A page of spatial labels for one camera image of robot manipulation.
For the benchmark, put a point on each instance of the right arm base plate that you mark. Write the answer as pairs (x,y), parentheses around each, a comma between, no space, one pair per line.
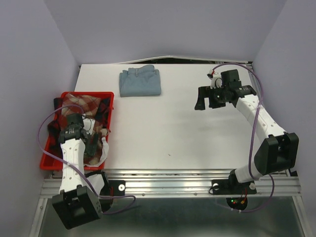
(225,187)

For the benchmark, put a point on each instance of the red cream plaid skirt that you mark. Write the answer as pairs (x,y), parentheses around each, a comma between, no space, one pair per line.
(97,111)

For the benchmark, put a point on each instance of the aluminium frame rail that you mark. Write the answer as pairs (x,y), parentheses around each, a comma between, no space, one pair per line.
(177,203)

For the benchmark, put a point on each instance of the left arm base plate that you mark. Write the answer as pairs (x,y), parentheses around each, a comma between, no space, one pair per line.
(110,188)

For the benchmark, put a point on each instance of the light blue denim skirt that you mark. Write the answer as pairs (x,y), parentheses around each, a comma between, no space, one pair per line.
(143,81)

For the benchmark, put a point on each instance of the red navy plaid skirt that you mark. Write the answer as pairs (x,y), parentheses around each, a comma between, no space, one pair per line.
(54,127)

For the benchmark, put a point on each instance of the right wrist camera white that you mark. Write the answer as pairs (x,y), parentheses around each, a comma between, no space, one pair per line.
(216,79)

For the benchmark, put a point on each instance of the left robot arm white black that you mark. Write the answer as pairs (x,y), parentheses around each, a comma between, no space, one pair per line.
(76,204)

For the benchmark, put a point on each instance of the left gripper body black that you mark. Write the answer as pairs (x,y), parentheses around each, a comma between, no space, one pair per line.
(90,148)

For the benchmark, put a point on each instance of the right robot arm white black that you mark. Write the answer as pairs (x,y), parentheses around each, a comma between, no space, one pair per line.
(278,149)

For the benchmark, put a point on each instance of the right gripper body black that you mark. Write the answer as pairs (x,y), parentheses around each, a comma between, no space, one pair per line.
(217,98)

